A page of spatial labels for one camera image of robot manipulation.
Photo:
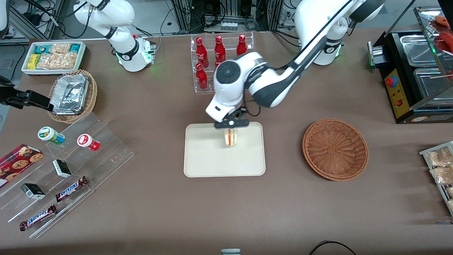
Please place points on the Snickers chocolate bar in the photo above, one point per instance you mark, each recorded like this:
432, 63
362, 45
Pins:
72, 188
38, 217

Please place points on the sandwich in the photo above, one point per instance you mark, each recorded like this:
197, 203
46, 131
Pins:
231, 138

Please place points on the teal snack packet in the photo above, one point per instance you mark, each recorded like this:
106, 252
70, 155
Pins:
42, 48

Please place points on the yellow snack packet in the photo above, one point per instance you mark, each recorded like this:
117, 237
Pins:
33, 61

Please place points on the clear bag of fried snacks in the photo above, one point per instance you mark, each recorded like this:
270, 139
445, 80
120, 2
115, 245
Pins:
442, 175
439, 157

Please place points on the small black carton box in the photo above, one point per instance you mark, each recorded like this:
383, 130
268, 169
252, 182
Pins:
33, 191
62, 168

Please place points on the white snack bin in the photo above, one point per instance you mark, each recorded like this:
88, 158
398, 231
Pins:
24, 69

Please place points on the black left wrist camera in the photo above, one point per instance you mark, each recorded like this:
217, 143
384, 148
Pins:
223, 124

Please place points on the stacked aluminium foil containers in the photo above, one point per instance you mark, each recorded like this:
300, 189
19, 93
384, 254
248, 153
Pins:
69, 94

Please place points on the red tartan cookie box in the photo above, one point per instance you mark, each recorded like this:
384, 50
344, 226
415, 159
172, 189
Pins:
17, 163

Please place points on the small grey device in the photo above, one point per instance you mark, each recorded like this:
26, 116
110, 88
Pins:
230, 252

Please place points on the white power strip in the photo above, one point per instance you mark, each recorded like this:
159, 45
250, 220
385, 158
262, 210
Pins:
229, 25

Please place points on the clear acrylic stepped stand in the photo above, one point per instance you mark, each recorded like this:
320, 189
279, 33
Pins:
106, 141

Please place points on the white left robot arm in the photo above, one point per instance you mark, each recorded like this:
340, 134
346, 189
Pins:
276, 85

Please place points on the tray of wrapped sandwiches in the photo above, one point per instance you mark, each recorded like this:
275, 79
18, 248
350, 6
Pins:
424, 154

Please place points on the red cola bottle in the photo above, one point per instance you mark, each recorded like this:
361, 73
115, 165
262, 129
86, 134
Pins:
219, 49
242, 46
201, 53
201, 78
217, 65

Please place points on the clear bag of crackers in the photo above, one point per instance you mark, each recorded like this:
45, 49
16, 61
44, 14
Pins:
61, 47
56, 61

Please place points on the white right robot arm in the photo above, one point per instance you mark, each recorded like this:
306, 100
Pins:
127, 53

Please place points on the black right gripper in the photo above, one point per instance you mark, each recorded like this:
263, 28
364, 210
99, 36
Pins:
18, 98

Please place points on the green lid sunflower cup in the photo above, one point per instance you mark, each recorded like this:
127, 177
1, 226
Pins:
49, 135

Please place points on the red lid yogurt cup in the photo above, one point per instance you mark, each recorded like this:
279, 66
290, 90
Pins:
87, 141

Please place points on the clear acrylic bottle rack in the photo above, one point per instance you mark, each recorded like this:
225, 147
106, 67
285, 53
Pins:
226, 39

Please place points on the brown wicker basket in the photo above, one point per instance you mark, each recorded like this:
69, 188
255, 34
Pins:
334, 150

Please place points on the red sausages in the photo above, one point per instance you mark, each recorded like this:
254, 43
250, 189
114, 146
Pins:
446, 39

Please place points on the steel warmer pan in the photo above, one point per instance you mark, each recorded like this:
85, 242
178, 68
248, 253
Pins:
430, 83
417, 49

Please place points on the cream plastic tray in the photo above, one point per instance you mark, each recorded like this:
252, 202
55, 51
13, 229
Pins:
212, 159

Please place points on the light wicker basket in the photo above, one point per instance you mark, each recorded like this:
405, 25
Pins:
92, 95

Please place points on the black food warmer machine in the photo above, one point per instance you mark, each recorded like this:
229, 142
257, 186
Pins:
398, 92

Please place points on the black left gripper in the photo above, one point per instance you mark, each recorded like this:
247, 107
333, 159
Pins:
237, 114

